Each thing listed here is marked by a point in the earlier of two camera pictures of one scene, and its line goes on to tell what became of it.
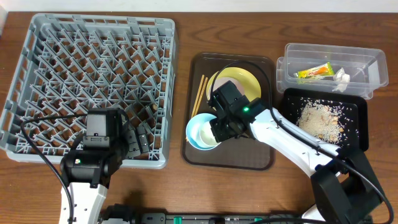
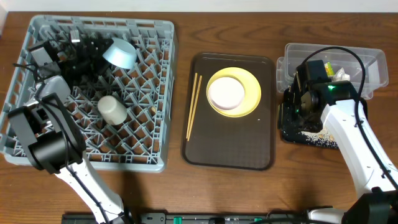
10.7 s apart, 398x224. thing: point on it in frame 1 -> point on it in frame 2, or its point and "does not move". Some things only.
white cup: (207, 134) -> (113, 111)
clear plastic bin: (323, 66) does not move
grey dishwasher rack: (71, 63) does not move
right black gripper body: (222, 129) -> (304, 121)
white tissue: (342, 79) does not move
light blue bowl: (199, 133) -> (122, 53)
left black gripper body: (137, 140) -> (86, 51)
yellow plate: (249, 84) does not move
